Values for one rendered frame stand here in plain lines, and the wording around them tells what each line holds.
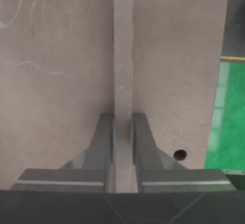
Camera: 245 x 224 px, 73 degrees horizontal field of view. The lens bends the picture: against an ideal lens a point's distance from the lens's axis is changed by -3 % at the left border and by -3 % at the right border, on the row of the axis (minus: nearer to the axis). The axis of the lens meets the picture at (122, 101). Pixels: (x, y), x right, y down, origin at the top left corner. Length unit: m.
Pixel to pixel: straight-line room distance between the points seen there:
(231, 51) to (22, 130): 1.34
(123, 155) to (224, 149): 1.94
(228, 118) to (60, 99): 1.83
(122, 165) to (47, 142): 0.08
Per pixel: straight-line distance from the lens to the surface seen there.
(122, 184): 0.18
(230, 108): 1.90
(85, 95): 0.16
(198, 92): 0.17
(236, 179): 1.21
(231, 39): 1.40
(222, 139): 2.00
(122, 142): 0.16
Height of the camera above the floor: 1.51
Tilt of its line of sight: 74 degrees down
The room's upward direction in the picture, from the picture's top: 179 degrees counter-clockwise
